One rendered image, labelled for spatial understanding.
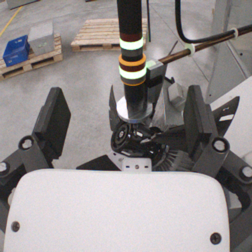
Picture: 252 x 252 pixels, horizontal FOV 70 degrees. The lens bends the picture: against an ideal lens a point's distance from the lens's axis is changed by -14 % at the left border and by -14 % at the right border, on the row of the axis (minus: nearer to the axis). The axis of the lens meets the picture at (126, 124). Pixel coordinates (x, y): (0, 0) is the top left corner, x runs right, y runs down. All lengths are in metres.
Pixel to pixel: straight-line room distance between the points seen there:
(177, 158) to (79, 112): 1.88
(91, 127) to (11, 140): 0.99
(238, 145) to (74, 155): 1.69
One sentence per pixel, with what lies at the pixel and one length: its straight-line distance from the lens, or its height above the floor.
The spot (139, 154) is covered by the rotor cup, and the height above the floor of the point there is 1.20.
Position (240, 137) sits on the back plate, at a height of 1.24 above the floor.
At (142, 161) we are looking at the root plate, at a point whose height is 1.18.
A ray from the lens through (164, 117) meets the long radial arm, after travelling 0.80.
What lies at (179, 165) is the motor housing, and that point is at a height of 1.15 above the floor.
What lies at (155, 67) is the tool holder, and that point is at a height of 1.54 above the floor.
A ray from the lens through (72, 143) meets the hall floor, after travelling 2.19.
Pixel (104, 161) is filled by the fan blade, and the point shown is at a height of 1.09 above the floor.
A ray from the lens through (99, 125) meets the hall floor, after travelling 2.25.
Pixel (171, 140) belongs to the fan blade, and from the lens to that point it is 0.48.
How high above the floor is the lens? 1.75
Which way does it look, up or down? 52 degrees down
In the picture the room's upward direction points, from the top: 5 degrees counter-clockwise
